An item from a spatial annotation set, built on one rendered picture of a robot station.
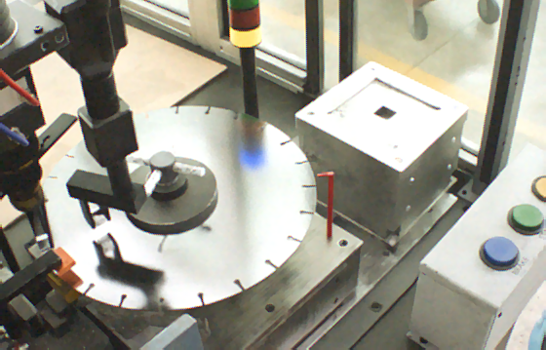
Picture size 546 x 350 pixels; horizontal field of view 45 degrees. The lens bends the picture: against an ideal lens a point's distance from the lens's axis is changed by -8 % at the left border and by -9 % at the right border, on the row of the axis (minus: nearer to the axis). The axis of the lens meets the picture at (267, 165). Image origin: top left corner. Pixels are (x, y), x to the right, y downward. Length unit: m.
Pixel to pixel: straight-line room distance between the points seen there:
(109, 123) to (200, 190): 0.19
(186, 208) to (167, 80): 0.60
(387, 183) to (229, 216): 0.25
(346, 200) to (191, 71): 0.48
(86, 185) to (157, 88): 0.62
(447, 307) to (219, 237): 0.28
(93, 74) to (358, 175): 0.46
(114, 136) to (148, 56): 0.79
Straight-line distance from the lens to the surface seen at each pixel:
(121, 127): 0.64
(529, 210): 0.87
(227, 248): 0.74
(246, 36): 0.99
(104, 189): 0.71
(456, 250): 0.82
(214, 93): 1.29
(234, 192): 0.80
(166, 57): 1.41
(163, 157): 0.77
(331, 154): 0.97
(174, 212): 0.77
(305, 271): 0.84
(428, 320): 0.86
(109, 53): 0.57
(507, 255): 0.81
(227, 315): 0.81
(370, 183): 0.95
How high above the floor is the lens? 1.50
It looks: 42 degrees down
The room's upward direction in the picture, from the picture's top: 4 degrees counter-clockwise
